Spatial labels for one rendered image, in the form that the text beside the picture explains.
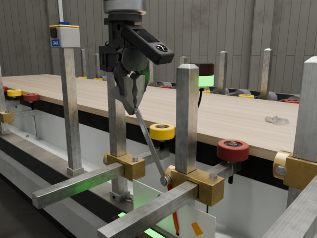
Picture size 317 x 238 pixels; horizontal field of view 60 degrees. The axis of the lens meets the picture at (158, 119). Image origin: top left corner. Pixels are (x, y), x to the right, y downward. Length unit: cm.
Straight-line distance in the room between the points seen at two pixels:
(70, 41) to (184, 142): 54
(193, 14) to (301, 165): 447
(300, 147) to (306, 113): 6
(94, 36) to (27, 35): 127
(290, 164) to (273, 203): 32
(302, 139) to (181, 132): 25
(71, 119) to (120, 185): 30
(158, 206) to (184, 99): 22
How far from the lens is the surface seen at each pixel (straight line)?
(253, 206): 84
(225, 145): 72
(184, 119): 60
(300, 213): 37
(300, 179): 51
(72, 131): 101
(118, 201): 86
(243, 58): 489
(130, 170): 76
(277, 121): 101
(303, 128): 49
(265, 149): 75
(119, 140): 80
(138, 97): 61
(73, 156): 104
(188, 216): 67
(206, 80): 62
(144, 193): 75
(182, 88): 59
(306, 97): 48
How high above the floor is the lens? 114
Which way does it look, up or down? 14 degrees down
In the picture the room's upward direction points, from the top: straight up
